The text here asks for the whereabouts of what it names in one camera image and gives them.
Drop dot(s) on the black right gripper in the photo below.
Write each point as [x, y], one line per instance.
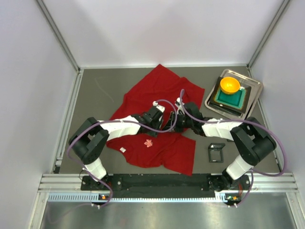
[175, 120]

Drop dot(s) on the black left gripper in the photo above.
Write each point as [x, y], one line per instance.
[157, 122]

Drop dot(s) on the red garment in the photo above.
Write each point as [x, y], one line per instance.
[171, 150]

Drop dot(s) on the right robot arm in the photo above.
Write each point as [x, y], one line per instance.
[252, 142]

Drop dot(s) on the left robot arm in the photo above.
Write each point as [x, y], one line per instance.
[92, 136]

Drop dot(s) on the pink leaf brooch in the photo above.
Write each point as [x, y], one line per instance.
[148, 143]

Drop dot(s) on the small black open box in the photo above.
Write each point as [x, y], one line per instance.
[215, 152]

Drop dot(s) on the orange bowl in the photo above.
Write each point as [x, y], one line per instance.
[229, 85]

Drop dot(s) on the black and teal square plate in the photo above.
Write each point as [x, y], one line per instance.
[236, 102]

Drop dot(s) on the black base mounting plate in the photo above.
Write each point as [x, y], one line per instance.
[120, 182]

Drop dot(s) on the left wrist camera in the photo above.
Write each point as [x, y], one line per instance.
[158, 106]

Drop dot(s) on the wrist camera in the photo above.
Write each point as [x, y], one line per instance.
[179, 104]
[158, 106]

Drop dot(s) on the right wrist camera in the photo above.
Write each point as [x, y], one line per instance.
[179, 104]

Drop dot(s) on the grey slotted cable duct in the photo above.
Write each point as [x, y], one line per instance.
[101, 198]

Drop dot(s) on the aluminium frame rail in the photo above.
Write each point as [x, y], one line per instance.
[260, 183]

